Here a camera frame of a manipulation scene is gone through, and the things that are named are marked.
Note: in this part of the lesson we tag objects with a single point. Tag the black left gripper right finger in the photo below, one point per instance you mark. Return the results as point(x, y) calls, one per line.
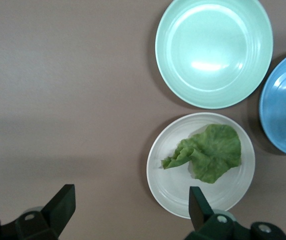
point(199, 210)

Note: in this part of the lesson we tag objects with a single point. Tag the beige round plate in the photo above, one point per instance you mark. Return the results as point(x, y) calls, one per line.
point(173, 190)

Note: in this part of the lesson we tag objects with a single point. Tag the blue round plate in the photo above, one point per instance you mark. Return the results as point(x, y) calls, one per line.
point(278, 110)

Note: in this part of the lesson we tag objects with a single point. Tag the mint green round plate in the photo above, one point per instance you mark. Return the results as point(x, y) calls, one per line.
point(213, 55)

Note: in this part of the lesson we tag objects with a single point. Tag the green lettuce leaf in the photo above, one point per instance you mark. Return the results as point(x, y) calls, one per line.
point(213, 152)

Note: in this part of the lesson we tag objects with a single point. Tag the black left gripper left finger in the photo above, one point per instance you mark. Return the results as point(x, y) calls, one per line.
point(58, 210)

